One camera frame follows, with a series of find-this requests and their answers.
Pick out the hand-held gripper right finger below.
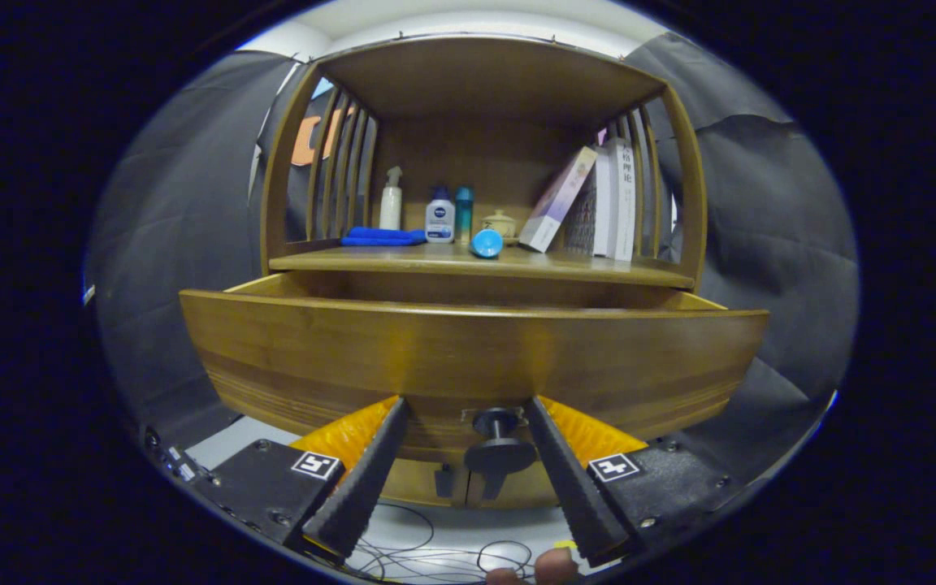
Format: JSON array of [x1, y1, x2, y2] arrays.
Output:
[[523, 395, 749, 567]]

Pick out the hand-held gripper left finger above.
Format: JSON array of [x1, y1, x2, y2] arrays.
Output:
[[192, 396, 410, 561]]

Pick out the brown wooden drawer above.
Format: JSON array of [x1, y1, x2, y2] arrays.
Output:
[[180, 271, 771, 478]]

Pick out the wooden cabinet door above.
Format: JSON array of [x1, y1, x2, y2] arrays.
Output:
[[383, 459, 469, 509], [468, 463, 562, 511]]

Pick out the wooden countertop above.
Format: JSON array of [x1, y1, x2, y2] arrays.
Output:
[[269, 242, 696, 290]]

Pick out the brown wooden cabinet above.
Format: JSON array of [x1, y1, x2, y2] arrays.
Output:
[[259, 34, 709, 511]]

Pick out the black floor equipment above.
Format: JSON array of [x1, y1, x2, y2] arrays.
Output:
[[143, 427, 205, 484]]

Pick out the blue folded cloth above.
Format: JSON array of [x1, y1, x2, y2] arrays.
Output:
[[341, 227, 428, 247]]

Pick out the dark patterned book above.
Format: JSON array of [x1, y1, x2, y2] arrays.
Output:
[[563, 175, 599, 257]]

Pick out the beige lidded teacup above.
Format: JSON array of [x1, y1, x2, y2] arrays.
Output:
[[480, 210, 518, 241]]

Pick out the white bottle with blue cap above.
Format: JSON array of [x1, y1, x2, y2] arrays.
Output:
[[425, 186, 456, 244]]

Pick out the white pump bottle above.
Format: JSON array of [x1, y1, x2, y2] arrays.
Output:
[[379, 166, 403, 232]]

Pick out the purple and white book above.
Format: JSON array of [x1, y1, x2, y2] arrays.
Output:
[[518, 145, 599, 254]]

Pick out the white book with black lettering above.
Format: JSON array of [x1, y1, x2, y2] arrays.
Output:
[[606, 136, 638, 262]]

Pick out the teal slim bottle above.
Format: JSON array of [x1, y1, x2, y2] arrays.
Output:
[[455, 186, 475, 245]]

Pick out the black backdrop cloth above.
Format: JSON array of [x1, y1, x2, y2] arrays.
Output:
[[86, 32, 859, 488]]

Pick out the black floor cables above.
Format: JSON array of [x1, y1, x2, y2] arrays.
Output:
[[346, 502, 535, 584]]

